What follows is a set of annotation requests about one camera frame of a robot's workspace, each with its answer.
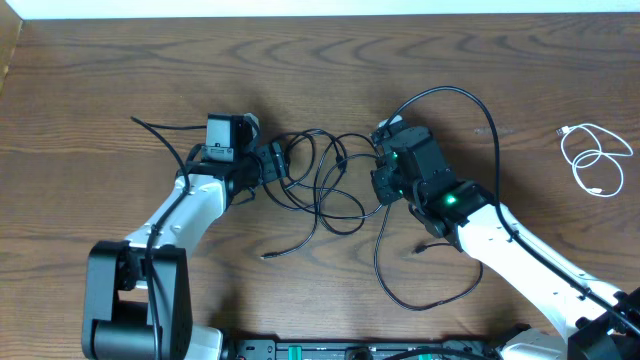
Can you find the black USB cable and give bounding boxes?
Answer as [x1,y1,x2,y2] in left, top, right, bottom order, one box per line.
[373,202,485,312]
[259,128,389,260]

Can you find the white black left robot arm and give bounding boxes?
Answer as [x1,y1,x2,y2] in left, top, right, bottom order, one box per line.
[81,113,287,359]

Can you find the white USB cable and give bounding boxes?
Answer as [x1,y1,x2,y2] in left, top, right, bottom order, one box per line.
[555,122,635,199]

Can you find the light wooden side board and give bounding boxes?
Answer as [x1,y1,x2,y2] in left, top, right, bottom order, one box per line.
[0,0,23,89]

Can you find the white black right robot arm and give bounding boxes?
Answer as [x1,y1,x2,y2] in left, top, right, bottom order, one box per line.
[371,117,639,359]

